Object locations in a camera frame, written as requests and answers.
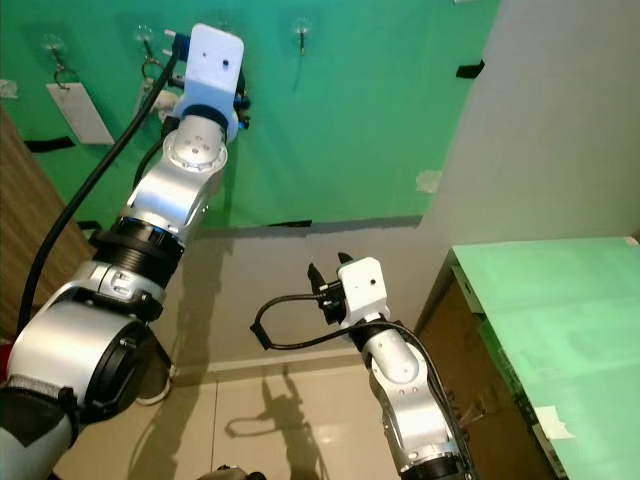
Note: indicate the white tape piece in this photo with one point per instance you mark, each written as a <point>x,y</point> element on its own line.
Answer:
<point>553,422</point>

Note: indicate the brown cardboard table base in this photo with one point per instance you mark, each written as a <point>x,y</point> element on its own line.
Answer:
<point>460,360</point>

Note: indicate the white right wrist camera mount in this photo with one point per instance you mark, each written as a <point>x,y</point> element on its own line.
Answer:
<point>365,288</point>

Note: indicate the clear tape piece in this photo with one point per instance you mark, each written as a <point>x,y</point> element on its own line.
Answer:
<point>429,181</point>
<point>8,88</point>

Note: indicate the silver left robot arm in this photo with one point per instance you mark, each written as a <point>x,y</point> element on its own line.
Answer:
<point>100,350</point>

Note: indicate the black tape strip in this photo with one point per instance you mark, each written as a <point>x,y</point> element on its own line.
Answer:
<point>89,225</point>
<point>290,222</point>
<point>50,144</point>
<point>470,70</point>

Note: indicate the keys with white plush charm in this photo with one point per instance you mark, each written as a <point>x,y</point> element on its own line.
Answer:
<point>163,108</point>

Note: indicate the red cloth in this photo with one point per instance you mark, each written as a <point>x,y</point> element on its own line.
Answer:
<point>5,365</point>

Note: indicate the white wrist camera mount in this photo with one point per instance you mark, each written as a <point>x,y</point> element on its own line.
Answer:
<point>365,288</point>
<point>215,75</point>

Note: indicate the grey white shoe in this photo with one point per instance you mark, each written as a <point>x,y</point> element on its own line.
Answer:
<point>165,386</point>

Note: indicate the clear adhesive wall hook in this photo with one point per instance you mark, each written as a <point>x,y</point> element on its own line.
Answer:
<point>52,45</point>
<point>146,40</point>
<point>300,30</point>

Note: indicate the wooden cabinet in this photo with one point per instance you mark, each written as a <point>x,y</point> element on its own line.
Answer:
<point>15,250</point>

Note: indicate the green table cover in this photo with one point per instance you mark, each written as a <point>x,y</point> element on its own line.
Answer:
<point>560,330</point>

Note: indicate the green wall sheet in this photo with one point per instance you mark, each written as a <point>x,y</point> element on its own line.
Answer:
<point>360,130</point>

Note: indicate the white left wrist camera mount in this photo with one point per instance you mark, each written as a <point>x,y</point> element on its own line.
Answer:
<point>215,75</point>

